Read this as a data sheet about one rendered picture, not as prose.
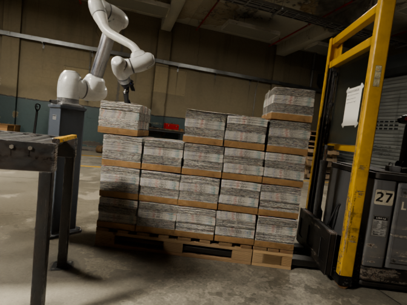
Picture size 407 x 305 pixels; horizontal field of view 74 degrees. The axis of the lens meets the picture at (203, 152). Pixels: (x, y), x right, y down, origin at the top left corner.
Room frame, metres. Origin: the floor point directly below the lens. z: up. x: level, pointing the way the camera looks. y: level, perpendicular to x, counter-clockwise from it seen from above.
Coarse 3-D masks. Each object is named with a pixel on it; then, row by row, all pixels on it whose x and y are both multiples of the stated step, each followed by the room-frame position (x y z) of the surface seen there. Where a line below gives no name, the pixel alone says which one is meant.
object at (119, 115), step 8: (104, 104) 1.91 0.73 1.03; (112, 104) 1.92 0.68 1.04; (120, 104) 1.91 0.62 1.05; (128, 104) 1.91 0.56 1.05; (104, 112) 1.92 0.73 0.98; (112, 112) 1.93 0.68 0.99; (120, 112) 1.93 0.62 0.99; (128, 112) 1.92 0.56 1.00; (136, 112) 1.92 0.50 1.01; (144, 112) 2.06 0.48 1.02; (104, 120) 1.92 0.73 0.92; (112, 120) 1.92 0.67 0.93; (120, 120) 1.92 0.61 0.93; (128, 120) 1.92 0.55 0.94; (136, 120) 1.92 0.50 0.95; (128, 128) 1.92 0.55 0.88; (136, 128) 1.92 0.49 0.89; (136, 136) 1.98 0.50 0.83
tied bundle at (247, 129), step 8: (232, 120) 1.91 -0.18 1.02; (240, 120) 1.90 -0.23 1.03; (248, 120) 1.90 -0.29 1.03; (256, 120) 1.90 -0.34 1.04; (264, 120) 1.90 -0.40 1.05; (232, 128) 1.91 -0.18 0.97; (240, 128) 1.91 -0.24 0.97; (248, 128) 1.91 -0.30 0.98; (256, 128) 1.91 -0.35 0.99; (264, 128) 1.90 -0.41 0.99; (224, 136) 2.16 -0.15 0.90; (232, 136) 1.91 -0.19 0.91; (240, 136) 1.91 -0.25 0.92; (248, 136) 1.90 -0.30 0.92; (256, 136) 1.90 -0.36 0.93; (264, 136) 1.90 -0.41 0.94; (264, 144) 1.90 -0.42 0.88
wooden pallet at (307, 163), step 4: (308, 152) 7.44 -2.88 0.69; (312, 152) 7.49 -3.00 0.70; (328, 152) 7.55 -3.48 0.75; (332, 152) 7.60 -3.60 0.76; (336, 152) 7.66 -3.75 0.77; (304, 156) 7.33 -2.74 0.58; (308, 156) 7.41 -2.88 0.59; (312, 156) 7.46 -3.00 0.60; (328, 156) 7.68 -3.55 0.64; (332, 156) 7.73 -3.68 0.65; (336, 156) 7.76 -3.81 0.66; (308, 160) 7.22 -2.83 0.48; (312, 160) 7.27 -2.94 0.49; (328, 160) 7.64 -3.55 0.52; (332, 160) 7.69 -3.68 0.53; (336, 160) 7.72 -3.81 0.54; (308, 164) 7.19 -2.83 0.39; (328, 164) 7.45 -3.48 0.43; (308, 168) 7.31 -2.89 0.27; (304, 172) 7.20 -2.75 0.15; (308, 172) 7.25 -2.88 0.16; (328, 172) 7.53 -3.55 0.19; (304, 176) 7.18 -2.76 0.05; (308, 176) 7.09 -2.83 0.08; (328, 176) 7.34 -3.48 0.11
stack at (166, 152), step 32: (128, 160) 1.93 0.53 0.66; (160, 160) 1.92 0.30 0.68; (192, 160) 1.92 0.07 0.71; (224, 160) 1.91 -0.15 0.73; (256, 160) 1.90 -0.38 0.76; (128, 192) 1.93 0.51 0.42; (160, 192) 1.92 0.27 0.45; (192, 192) 1.91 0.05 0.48; (224, 192) 1.91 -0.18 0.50; (256, 192) 1.90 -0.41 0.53; (128, 224) 1.93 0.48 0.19; (160, 224) 1.92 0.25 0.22; (192, 224) 1.92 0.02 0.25; (224, 224) 1.90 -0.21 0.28; (192, 256) 1.91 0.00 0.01
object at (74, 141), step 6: (12, 132) 1.50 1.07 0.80; (18, 132) 1.53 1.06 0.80; (66, 144) 1.58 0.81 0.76; (72, 144) 1.59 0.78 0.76; (60, 150) 1.57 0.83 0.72; (66, 150) 1.58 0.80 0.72; (72, 150) 1.59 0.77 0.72; (60, 156) 1.57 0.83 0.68; (66, 156) 1.58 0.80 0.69; (72, 156) 1.59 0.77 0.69
